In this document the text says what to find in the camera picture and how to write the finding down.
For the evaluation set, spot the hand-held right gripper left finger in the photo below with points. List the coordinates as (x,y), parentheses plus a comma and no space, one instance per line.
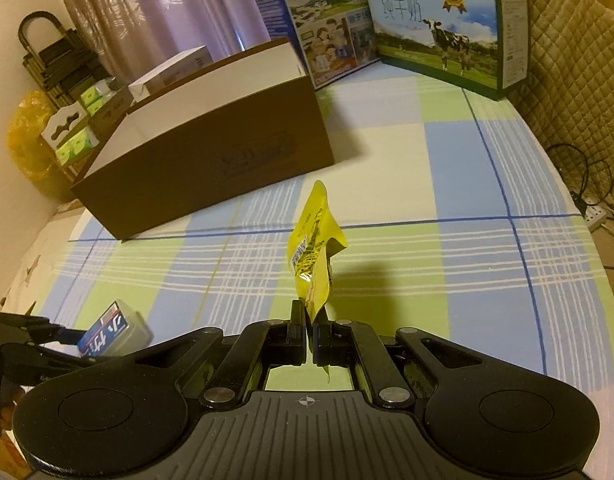
(298,332)

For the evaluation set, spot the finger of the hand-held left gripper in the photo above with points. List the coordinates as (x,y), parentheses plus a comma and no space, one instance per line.
(32,329)
(42,365)

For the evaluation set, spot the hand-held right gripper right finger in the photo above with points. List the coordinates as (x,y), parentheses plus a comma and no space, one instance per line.
(319,335)

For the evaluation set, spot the clear box with blue label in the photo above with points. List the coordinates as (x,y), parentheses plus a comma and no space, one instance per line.
(112,330)

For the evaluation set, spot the yellow snack packet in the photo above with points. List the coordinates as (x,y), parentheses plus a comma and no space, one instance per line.
(312,240)

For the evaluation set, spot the brown cardboard box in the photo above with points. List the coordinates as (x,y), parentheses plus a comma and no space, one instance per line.
(197,160)

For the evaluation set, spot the beige printed bedsheet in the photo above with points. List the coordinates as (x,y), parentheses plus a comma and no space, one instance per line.
(42,250)

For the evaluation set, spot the yellow plastic bag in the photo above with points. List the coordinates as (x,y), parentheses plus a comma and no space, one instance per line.
(27,150)

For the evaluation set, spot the checked tablecloth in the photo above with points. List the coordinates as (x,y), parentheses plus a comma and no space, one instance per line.
(437,185)

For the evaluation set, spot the cardboard carton of tissue packs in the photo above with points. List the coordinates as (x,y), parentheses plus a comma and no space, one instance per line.
(77,135)

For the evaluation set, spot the black rack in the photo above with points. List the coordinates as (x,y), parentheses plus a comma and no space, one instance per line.
(57,60)

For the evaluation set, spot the small white box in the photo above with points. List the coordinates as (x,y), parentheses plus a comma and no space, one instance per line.
(172,70)

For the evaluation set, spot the white power strip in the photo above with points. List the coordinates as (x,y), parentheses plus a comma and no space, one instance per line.
(596,217)

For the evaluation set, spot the blue milk carton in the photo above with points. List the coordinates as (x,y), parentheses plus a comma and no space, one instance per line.
(312,25)

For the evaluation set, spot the cow print milk box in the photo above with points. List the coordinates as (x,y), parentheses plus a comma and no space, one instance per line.
(437,35)

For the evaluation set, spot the curtain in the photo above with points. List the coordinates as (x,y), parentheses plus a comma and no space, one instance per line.
(162,5)

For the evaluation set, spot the quilted chair cover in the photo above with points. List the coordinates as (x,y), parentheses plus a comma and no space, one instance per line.
(572,60)

